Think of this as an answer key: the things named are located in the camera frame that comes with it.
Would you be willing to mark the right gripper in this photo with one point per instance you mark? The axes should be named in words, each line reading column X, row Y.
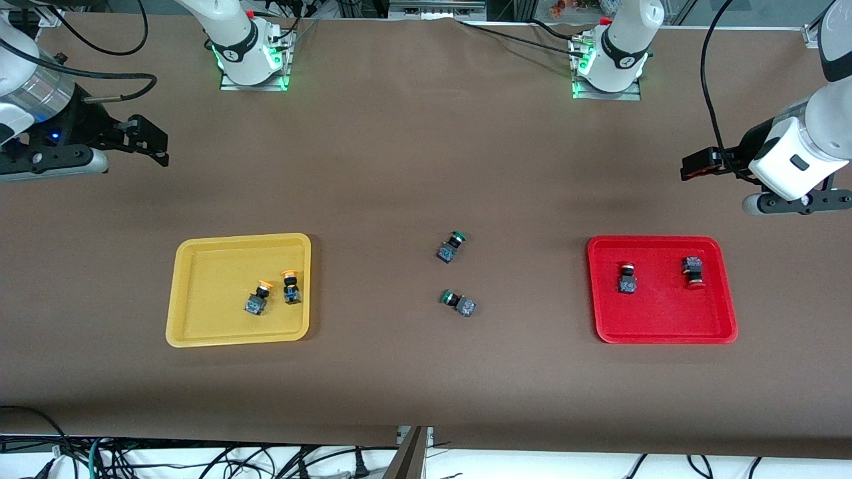
column 85, row 124

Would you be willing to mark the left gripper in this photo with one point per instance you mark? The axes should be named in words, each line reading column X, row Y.
column 751, row 148

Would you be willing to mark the red push button switch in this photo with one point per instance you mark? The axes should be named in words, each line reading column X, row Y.
column 626, row 286
column 692, row 266

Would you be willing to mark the yellow push button switch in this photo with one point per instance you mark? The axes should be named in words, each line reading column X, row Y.
column 253, row 305
column 291, row 295

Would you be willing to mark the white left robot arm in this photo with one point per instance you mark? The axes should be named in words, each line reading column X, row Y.
column 626, row 46

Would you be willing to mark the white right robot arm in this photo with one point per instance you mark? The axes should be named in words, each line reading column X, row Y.
column 233, row 46

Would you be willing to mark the yellow plastic tray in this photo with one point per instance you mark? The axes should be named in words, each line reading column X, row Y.
column 206, row 286

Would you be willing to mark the red plastic tray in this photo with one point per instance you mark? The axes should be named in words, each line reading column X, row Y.
column 659, row 306

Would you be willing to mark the orange background object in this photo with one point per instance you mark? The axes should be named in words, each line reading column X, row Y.
column 559, row 6

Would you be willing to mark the silver metal rack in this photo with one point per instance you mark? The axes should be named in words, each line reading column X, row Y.
column 432, row 10

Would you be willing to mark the black power plug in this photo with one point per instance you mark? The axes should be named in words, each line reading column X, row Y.
column 361, row 469

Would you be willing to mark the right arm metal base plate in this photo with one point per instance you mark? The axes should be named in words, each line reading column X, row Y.
column 253, row 87

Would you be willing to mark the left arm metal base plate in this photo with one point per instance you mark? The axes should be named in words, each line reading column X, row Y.
column 606, row 96

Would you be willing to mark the aluminium frame extrusion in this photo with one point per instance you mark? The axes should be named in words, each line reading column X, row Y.
column 815, row 33
column 52, row 18

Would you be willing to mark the green push button switch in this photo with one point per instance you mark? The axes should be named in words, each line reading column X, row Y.
column 464, row 307
column 447, row 251

